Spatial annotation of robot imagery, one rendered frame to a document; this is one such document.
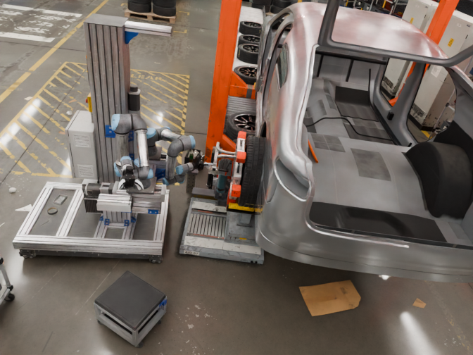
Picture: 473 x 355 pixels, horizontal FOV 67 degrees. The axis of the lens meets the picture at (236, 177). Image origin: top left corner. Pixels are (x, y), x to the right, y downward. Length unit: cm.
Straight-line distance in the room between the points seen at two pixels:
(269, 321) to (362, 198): 132
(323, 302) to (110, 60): 270
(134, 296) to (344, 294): 194
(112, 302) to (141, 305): 20
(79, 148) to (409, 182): 286
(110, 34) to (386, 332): 325
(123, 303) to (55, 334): 61
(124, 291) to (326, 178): 191
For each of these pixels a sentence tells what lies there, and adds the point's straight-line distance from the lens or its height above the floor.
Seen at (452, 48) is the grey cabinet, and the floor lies 146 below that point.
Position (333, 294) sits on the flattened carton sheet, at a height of 1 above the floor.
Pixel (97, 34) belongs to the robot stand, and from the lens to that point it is 273.
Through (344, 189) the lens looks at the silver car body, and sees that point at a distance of 326.
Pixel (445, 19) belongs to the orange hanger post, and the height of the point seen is 203.
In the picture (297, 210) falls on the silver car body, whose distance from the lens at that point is 228.
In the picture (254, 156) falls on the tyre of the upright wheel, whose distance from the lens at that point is 302.
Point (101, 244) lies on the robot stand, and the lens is 343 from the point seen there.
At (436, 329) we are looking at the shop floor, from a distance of 394.
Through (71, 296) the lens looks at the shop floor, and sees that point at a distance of 342.
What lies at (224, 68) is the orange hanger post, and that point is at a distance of 338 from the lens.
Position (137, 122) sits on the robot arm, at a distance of 271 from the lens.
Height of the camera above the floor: 273
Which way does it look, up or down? 36 degrees down
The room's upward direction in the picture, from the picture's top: 10 degrees clockwise
